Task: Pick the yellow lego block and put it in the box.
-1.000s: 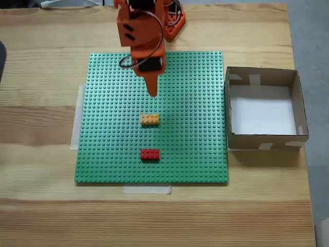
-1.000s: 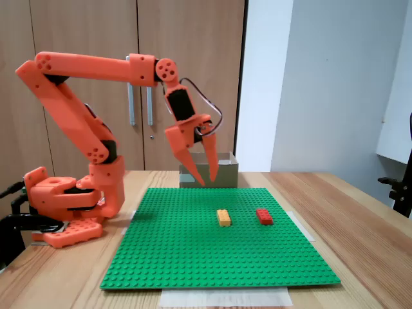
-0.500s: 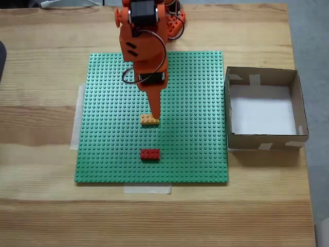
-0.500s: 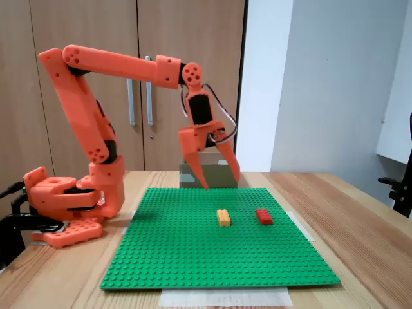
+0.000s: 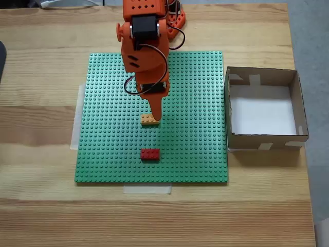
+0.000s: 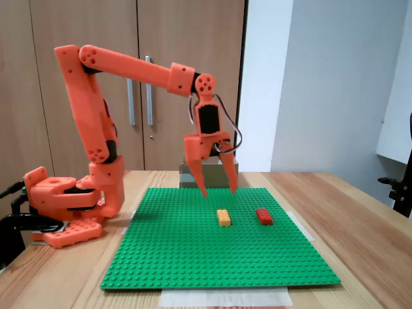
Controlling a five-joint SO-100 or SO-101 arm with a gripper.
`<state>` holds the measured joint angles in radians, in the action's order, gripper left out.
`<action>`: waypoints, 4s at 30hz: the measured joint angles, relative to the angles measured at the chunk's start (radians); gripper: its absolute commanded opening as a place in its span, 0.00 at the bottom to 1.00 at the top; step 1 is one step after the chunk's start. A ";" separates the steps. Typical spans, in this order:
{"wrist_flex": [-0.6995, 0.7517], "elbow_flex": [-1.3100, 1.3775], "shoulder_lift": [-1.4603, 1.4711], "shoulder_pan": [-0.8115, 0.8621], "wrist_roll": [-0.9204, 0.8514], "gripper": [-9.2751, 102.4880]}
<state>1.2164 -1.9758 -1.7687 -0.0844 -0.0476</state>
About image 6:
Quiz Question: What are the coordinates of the yellow lego block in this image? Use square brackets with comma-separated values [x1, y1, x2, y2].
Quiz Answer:
[216, 209, 232, 228]

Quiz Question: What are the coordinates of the cardboard box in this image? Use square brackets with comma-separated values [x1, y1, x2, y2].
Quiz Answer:
[179, 153, 239, 189]

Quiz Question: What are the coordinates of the red lego block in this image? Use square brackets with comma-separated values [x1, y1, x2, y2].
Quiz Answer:
[256, 208, 274, 226]

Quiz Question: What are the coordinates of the green lego baseplate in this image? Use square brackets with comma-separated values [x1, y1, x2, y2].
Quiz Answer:
[99, 187, 341, 291]

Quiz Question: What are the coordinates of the masking tape strip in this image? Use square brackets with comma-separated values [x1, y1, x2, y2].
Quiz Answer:
[160, 287, 294, 307]
[286, 211, 316, 242]
[120, 211, 138, 236]

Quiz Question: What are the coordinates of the wooden cabinet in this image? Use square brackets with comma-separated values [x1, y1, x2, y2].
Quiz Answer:
[0, 0, 248, 194]

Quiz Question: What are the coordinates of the black table clamp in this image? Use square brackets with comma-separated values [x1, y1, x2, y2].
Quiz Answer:
[0, 212, 65, 271]

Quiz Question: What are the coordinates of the black stand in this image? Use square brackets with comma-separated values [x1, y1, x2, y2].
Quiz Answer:
[378, 111, 412, 220]

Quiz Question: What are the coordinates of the wrist servo cable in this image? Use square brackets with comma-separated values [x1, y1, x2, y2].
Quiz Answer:
[187, 95, 196, 126]

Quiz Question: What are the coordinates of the gripper servo cable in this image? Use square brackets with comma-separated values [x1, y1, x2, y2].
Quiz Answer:
[214, 94, 243, 153]

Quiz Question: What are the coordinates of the metal cabinet handle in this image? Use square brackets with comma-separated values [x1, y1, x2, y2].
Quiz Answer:
[145, 55, 154, 126]
[127, 78, 136, 127]

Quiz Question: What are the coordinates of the black cable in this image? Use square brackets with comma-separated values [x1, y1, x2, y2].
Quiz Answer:
[0, 181, 32, 215]

